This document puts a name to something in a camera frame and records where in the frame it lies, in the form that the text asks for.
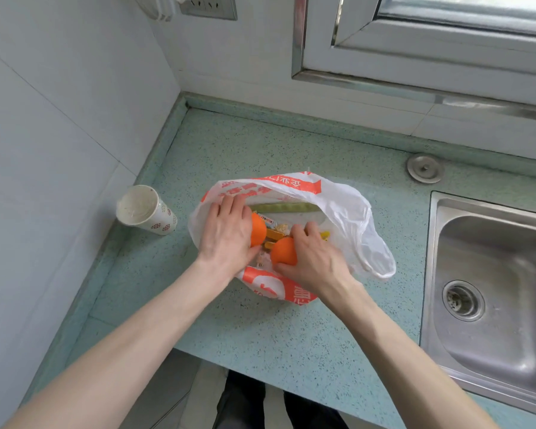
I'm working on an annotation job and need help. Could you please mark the person's right forearm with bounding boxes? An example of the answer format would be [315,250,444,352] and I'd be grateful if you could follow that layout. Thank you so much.
[317,281,501,429]

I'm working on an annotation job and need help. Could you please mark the long green vegetable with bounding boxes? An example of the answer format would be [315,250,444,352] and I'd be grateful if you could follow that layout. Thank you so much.
[250,202,323,215]

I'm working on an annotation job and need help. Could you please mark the person's left forearm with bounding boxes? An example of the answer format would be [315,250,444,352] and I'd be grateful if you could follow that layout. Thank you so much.
[2,259,242,429]

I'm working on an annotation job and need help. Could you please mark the metal sink drain strainer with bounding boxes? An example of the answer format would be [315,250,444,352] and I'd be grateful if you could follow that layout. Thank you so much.
[442,280,486,322]

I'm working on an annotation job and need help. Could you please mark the grey wall socket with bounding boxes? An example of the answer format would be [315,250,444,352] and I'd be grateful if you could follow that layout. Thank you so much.
[179,0,238,21]

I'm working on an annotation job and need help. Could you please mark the white window frame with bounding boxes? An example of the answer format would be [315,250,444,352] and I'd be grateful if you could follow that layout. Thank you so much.
[292,0,536,123]

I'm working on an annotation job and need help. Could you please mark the stainless steel sink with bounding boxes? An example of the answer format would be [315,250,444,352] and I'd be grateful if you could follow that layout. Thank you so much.
[420,191,536,420]

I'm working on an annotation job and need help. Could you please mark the yellow snack packet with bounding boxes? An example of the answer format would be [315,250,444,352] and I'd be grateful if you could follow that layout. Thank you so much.
[264,228,289,247]

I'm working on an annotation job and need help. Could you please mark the person's right hand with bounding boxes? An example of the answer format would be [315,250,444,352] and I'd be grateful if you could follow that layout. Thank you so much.
[273,221,356,302]

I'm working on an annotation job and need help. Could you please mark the person's left hand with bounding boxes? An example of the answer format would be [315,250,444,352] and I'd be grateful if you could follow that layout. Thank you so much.
[197,193,262,279]

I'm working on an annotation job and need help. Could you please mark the white power cable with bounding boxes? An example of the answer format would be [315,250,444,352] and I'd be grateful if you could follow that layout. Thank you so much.
[132,0,193,22]

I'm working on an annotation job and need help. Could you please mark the white and orange plastic bag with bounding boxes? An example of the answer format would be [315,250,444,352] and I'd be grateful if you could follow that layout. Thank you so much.
[188,171,397,305]

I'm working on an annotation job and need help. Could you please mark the patterned white paper cup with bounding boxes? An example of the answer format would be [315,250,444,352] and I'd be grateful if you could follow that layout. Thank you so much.
[116,185,178,236]

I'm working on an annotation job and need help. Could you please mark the person's dark trousers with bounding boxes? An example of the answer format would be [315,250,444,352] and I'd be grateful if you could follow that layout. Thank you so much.
[212,370,349,429]

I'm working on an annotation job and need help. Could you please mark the round metal countertop cap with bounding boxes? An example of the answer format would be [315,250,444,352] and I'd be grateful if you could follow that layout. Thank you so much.
[406,153,445,184]

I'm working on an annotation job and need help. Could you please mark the orange fruit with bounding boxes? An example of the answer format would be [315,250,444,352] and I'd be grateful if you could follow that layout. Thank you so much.
[270,237,298,267]
[250,212,268,248]

